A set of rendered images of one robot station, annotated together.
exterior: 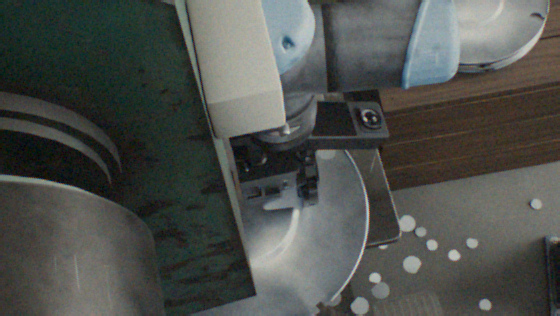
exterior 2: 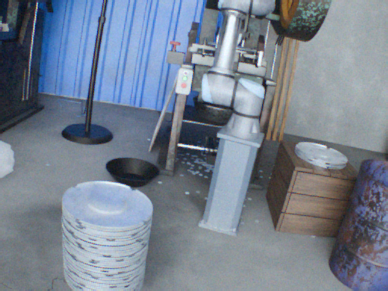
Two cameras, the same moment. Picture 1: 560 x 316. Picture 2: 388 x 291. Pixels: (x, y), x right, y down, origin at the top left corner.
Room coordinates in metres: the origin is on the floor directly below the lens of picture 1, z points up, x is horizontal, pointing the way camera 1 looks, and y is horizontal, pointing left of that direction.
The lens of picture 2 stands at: (0.36, -2.13, 0.87)
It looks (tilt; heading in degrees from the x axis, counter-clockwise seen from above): 19 degrees down; 92
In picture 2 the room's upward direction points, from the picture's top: 10 degrees clockwise
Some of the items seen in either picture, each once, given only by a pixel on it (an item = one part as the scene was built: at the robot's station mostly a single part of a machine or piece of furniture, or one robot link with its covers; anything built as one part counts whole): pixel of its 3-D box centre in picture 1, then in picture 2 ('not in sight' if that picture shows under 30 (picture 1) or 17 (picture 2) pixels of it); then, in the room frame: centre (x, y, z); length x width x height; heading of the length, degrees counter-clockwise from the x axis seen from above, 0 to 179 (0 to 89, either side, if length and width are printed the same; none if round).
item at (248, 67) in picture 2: not in sight; (227, 62); (0.40, 0.18, 0.68); 0.45 x 0.30 x 0.06; 5
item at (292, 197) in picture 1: (287, 199); not in sight; (0.40, 0.00, 0.83); 0.06 x 0.03 x 0.09; 95
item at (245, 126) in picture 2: not in sight; (244, 122); (0.51, -0.59, 0.50); 0.15 x 0.15 x 0.10
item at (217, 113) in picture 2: not in sight; (218, 110); (0.40, 0.18, 0.36); 0.34 x 0.34 x 0.10
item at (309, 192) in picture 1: (305, 182); not in sight; (0.40, -0.02, 0.88); 0.05 x 0.02 x 0.09; 5
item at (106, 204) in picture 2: not in sight; (107, 202); (0.10, -1.16, 0.31); 0.29 x 0.29 x 0.01
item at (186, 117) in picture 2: not in sight; (216, 117); (0.40, 0.19, 0.31); 0.43 x 0.42 x 0.01; 5
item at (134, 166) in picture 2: not in sight; (131, 173); (0.00, -0.32, 0.04); 0.30 x 0.30 x 0.07
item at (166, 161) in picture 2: not in sight; (179, 86); (0.13, 0.30, 0.45); 0.92 x 0.12 x 0.90; 95
